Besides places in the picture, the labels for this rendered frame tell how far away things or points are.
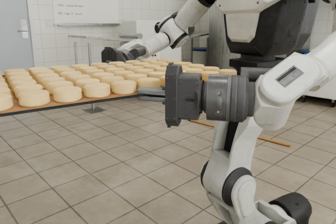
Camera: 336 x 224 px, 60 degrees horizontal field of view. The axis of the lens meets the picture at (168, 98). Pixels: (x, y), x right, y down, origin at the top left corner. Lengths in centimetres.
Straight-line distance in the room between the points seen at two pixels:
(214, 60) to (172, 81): 464
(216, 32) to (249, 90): 460
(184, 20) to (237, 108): 80
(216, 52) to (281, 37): 416
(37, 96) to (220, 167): 71
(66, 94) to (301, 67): 41
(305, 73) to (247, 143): 57
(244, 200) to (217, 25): 424
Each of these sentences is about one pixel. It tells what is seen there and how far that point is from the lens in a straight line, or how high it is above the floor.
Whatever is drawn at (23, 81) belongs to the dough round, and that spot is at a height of 102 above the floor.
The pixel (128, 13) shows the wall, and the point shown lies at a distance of 531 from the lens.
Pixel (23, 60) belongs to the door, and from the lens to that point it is 457.
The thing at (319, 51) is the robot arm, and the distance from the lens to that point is 61.
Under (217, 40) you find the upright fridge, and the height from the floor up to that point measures 87.
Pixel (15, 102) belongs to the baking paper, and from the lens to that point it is 59.
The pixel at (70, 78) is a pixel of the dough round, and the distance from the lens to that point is 68.
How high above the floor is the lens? 113
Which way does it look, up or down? 14 degrees down
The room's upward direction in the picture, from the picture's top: straight up
